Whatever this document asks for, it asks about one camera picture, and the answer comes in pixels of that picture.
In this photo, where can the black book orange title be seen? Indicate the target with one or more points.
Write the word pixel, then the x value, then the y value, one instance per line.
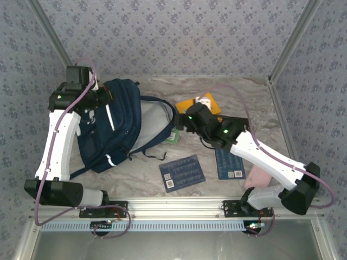
pixel 240 121

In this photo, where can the aluminium frame post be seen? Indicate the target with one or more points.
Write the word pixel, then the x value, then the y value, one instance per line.
pixel 57 40
pixel 294 40

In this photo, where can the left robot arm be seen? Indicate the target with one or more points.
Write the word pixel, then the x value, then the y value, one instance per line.
pixel 63 151

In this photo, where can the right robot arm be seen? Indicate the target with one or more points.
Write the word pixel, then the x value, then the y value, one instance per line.
pixel 263 165

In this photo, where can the navy blue backpack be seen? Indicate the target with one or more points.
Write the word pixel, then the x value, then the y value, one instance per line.
pixel 122 113

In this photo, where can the aluminium mounting rail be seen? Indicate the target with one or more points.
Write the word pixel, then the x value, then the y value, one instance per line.
pixel 176 207

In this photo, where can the grey metal panel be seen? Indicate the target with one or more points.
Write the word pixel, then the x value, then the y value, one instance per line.
pixel 176 246

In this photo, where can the aluminium table edge rail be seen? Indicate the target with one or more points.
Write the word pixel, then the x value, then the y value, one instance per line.
pixel 283 119

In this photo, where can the blue book with codes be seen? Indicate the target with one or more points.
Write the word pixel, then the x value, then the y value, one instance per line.
pixel 230 168
pixel 181 173

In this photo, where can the small black circuit board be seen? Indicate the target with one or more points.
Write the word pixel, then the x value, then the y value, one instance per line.
pixel 101 225
pixel 254 227

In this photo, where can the green notebook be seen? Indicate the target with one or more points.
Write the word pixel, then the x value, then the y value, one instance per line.
pixel 172 136

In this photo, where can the yellow book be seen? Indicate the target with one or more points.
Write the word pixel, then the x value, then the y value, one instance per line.
pixel 214 104

